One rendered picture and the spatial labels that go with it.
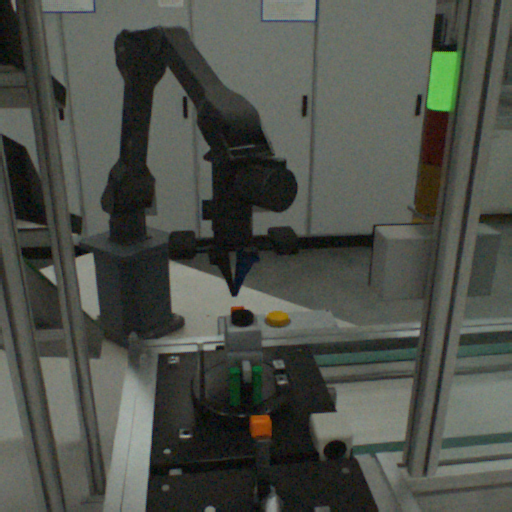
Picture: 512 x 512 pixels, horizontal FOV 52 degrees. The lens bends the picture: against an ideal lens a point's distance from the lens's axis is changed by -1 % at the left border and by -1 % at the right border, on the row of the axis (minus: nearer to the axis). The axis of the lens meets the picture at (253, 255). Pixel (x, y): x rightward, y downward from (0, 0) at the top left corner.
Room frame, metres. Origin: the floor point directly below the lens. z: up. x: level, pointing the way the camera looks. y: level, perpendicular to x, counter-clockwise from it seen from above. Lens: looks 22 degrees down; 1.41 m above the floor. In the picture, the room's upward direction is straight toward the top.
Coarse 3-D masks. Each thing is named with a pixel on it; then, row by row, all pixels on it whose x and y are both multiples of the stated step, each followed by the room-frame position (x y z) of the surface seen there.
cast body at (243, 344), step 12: (240, 312) 0.60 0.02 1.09; (252, 312) 0.60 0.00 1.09; (228, 324) 0.59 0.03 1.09; (240, 324) 0.58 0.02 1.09; (252, 324) 0.59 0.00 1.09; (228, 336) 0.57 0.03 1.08; (240, 336) 0.57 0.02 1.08; (252, 336) 0.57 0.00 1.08; (228, 348) 0.57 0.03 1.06; (240, 348) 0.57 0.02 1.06; (252, 348) 0.57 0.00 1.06; (228, 360) 0.56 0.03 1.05; (240, 360) 0.56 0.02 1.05; (252, 360) 0.57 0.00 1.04; (228, 372) 0.56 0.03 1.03; (240, 372) 0.56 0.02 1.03
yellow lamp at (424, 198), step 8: (424, 168) 0.50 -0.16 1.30; (432, 168) 0.49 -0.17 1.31; (440, 168) 0.48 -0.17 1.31; (424, 176) 0.49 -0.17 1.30; (432, 176) 0.49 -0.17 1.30; (440, 176) 0.48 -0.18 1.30; (424, 184) 0.49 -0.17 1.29; (432, 184) 0.49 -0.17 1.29; (424, 192) 0.49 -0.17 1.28; (432, 192) 0.49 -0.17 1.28; (424, 200) 0.49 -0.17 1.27; (432, 200) 0.48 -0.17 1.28; (416, 208) 0.50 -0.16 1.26; (424, 208) 0.49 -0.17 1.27; (432, 208) 0.48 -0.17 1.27
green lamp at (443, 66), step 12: (432, 60) 0.51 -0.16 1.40; (444, 60) 0.49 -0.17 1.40; (432, 72) 0.50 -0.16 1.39; (444, 72) 0.49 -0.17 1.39; (432, 84) 0.50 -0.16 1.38; (444, 84) 0.49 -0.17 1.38; (432, 96) 0.50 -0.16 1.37; (444, 96) 0.49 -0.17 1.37; (432, 108) 0.49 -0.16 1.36; (444, 108) 0.48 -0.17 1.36
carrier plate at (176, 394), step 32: (192, 352) 0.70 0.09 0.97; (224, 352) 0.70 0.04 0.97; (288, 352) 0.70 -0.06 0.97; (160, 384) 0.62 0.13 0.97; (320, 384) 0.62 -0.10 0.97; (160, 416) 0.55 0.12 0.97; (192, 416) 0.55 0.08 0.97; (288, 416) 0.55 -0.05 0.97; (160, 448) 0.49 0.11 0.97; (192, 448) 0.49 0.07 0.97; (224, 448) 0.49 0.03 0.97; (288, 448) 0.49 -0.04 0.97; (352, 448) 0.49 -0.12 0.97
